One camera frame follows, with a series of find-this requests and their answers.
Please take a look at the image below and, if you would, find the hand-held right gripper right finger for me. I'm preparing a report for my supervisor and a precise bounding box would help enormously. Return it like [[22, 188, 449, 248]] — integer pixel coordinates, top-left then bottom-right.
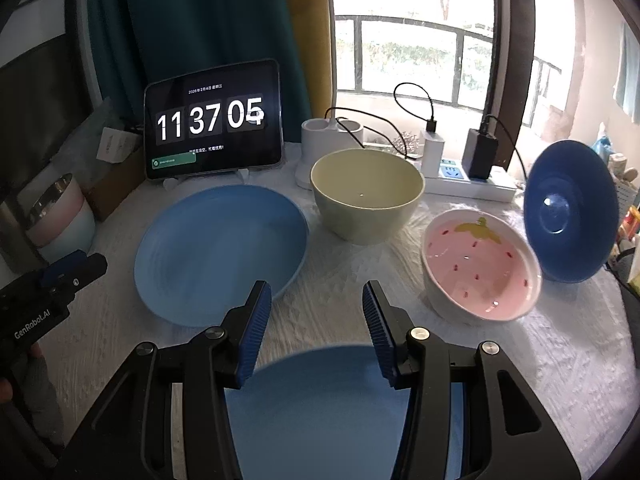
[[361, 280, 583, 480]]

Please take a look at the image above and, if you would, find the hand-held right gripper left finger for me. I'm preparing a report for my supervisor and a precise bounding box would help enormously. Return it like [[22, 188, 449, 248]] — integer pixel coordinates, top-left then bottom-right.
[[55, 280, 273, 480]]

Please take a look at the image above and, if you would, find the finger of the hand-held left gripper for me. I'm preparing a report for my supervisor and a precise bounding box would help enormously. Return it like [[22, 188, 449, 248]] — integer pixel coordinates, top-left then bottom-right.
[[39, 251, 89, 287], [50, 254, 108, 305]]

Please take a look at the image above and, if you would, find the light blue plate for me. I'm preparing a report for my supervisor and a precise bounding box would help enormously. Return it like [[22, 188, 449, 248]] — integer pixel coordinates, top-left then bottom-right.
[[224, 345, 468, 480], [133, 185, 310, 328]]

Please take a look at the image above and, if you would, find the pink strawberry-print bowl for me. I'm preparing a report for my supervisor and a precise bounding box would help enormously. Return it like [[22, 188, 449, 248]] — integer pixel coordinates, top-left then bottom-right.
[[420, 210, 542, 322]]

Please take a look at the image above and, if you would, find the cream bowl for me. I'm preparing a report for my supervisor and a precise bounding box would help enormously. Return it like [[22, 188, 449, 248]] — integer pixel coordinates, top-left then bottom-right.
[[310, 148, 426, 246]]

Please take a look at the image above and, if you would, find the dark blue shallow bowl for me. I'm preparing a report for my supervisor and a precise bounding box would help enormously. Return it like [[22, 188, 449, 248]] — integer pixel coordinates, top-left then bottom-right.
[[523, 141, 620, 283]]

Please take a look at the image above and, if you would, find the white textured tablecloth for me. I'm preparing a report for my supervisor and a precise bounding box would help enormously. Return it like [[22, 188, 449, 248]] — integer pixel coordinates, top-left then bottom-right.
[[30, 140, 640, 480]]

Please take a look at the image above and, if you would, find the pink steel-lined cup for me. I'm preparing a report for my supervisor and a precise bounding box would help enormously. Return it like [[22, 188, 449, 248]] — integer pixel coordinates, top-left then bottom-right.
[[25, 173, 87, 247]]

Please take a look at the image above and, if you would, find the cardboard box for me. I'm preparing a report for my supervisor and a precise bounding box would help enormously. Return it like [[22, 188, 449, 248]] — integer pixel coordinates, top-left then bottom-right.
[[82, 150, 146, 223]]

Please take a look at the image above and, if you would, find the white tablet stand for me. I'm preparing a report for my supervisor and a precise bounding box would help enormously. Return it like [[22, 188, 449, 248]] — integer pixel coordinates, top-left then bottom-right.
[[160, 169, 249, 190]]

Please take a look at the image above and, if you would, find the small white box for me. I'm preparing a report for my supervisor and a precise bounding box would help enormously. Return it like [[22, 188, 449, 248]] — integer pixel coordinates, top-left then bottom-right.
[[97, 127, 141, 165]]

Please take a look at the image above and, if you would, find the white power strip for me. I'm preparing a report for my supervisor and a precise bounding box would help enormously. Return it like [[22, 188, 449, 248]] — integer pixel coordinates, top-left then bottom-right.
[[422, 157, 518, 203]]

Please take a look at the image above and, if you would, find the white charger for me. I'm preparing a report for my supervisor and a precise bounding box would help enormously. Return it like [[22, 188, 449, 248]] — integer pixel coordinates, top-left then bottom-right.
[[422, 130, 446, 173]]

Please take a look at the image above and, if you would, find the dried plant sprig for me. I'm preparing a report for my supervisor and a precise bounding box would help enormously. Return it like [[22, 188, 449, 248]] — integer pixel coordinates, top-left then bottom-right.
[[392, 131, 421, 156]]

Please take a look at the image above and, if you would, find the tablet with clock display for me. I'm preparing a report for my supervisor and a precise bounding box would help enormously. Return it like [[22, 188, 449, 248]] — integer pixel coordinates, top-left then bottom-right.
[[143, 58, 285, 181]]

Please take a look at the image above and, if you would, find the black charger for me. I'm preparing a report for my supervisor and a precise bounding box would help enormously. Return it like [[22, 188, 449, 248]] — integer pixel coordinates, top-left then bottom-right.
[[462, 128, 498, 180]]

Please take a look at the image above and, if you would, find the teal curtain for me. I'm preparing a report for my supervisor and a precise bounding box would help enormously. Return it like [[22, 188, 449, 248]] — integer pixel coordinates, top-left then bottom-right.
[[90, 0, 313, 126]]

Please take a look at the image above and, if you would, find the white desk lamp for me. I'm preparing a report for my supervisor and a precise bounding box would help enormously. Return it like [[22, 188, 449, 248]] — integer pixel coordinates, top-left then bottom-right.
[[263, 0, 394, 191]]

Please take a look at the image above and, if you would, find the yellow curtain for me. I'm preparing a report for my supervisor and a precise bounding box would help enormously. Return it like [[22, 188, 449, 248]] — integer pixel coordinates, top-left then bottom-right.
[[280, 0, 331, 121]]

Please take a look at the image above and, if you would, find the balcony railing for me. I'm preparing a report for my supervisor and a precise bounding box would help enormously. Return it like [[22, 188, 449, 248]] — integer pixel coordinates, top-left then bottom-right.
[[335, 14, 561, 128]]

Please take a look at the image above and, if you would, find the light blue hanging towel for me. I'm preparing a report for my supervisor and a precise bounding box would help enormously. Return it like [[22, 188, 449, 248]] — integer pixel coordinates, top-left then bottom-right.
[[615, 22, 640, 123]]

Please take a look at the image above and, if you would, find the black lamp cable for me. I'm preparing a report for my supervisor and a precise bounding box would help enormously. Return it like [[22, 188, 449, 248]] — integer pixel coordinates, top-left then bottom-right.
[[324, 106, 418, 161]]

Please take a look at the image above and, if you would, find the dark window frame post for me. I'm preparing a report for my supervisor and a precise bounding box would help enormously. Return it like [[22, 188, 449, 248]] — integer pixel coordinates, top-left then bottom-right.
[[492, 0, 536, 116]]

